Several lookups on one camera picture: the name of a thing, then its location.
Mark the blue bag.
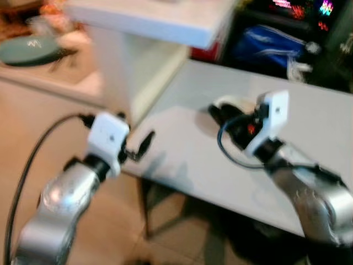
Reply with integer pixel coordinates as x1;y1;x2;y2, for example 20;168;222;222
231;24;313;76

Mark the green plate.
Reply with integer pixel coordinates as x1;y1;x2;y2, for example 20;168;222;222
0;35;66;68

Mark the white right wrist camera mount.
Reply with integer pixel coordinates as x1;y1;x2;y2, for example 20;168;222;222
245;91;291;158

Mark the black computer with coloured lights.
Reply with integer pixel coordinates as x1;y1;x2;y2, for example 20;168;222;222
243;0;353;35

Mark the white bowl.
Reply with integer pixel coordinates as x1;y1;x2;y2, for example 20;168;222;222
212;94;260;112

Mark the red box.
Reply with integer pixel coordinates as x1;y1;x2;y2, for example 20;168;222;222
190;39;222;62

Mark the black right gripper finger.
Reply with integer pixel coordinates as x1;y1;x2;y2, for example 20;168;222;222
208;104;227;126

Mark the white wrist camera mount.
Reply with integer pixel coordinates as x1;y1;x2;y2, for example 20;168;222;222
245;91;291;158
87;112;131;178

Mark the beige mat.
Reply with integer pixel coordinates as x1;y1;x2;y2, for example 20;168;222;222
0;33;105;94

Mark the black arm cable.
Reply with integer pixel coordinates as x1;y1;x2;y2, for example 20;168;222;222
2;113;95;265
216;113;266;169

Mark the dark metal table leg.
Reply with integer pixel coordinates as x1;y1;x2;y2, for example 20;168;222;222
138;178;166;240

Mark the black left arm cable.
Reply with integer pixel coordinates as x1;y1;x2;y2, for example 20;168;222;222
2;113;95;265

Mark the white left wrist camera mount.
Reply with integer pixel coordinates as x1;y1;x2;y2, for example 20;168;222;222
87;112;131;178

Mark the white counter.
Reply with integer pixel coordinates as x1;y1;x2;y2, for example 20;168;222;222
65;0;239;128

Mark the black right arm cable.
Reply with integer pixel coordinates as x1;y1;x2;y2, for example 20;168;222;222
216;113;266;169

